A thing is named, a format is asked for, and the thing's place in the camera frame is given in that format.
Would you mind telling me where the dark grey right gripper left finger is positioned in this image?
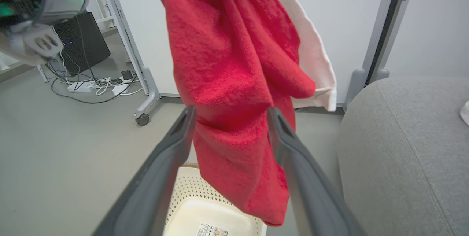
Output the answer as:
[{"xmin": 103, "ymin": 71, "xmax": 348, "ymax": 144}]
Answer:
[{"xmin": 92, "ymin": 106, "xmax": 197, "ymax": 236}]

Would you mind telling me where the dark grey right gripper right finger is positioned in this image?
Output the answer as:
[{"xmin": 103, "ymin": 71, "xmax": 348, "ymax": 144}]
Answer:
[{"xmin": 267, "ymin": 106, "xmax": 367, "ymax": 236}]

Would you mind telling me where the red cloth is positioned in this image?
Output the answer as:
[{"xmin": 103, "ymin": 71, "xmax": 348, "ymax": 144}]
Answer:
[{"xmin": 145, "ymin": 0, "xmax": 338, "ymax": 228}]

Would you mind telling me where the grey fabric sofa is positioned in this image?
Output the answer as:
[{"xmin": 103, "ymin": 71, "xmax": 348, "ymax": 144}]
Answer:
[{"xmin": 337, "ymin": 76, "xmax": 469, "ymax": 236}]

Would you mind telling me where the beige perforated laundry basket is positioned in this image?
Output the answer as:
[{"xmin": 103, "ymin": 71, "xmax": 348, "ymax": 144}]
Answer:
[{"xmin": 163, "ymin": 162, "xmax": 268, "ymax": 236}]

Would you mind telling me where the large white partition panel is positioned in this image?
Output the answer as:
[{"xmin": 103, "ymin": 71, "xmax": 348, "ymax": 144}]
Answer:
[{"xmin": 104, "ymin": 0, "xmax": 402, "ymax": 120}]

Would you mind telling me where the black computer tower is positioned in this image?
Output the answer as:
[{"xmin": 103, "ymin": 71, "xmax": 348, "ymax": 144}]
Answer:
[{"xmin": 53, "ymin": 11, "xmax": 111, "ymax": 76}]

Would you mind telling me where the printed basket label sticker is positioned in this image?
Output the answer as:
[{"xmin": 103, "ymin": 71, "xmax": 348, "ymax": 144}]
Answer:
[{"xmin": 196, "ymin": 223, "xmax": 230, "ymax": 236}]

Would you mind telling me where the black caster wheel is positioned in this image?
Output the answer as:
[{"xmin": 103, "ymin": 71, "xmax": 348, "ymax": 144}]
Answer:
[{"xmin": 134, "ymin": 113, "xmax": 151, "ymax": 127}]

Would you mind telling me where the white power strip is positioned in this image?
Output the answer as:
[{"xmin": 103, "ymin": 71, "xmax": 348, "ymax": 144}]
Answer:
[{"xmin": 67, "ymin": 81, "xmax": 94, "ymax": 93}]

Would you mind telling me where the grey table leg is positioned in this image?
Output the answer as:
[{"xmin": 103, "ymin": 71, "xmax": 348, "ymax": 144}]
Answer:
[{"xmin": 36, "ymin": 64, "xmax": 50, "ymax": 84}]

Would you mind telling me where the white cloth item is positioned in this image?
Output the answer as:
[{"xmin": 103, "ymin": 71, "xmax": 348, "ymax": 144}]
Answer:
[{"xmin": 459, "ymin": 100, "xmax": 469, "ymax": 127}]

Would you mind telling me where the narrow white partition panel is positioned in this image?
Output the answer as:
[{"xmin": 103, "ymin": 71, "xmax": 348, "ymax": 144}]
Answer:
[{"xmin": 370, "ymin": 0, "xmax": 469, "ymax": 83}]

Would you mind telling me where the left wrist camera unit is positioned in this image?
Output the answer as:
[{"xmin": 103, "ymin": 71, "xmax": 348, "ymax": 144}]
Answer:
[{"xmin": 0, "ymin": 23, "xmax": 65, "ymax": 67}]

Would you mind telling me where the white floor cable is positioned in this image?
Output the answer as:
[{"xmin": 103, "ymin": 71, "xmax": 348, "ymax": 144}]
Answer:
[{"xmin": 90, "ymin": 76, "xmax": 144, "ymax": 97}]

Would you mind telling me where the black floor cable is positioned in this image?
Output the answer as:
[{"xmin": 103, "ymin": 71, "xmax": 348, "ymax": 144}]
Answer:
[{"xmin": 50, "ymin": 51, "xmax": 144, "ymax": 105}]

